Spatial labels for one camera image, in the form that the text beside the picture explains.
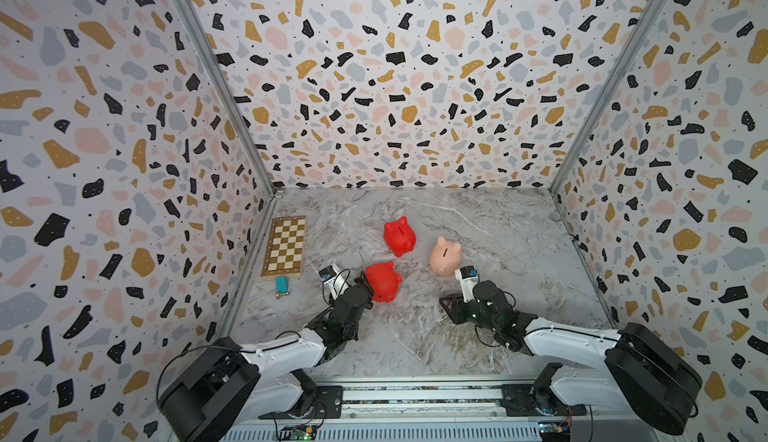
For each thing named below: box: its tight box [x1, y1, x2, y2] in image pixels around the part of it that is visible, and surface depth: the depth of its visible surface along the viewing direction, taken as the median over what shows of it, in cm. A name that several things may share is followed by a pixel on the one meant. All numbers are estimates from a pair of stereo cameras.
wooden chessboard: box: [261, 215, 307, 280], surface depth 102 cm
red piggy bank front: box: [366, 261, 403, 303], surface depth 89 cm
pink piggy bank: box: [429, 236, 462, 277], surface depth 94 cm
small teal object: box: [275, 276, 290, 300], surface depth 95 cm
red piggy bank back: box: [383, 216, 417, 257], surface depth 100 cm
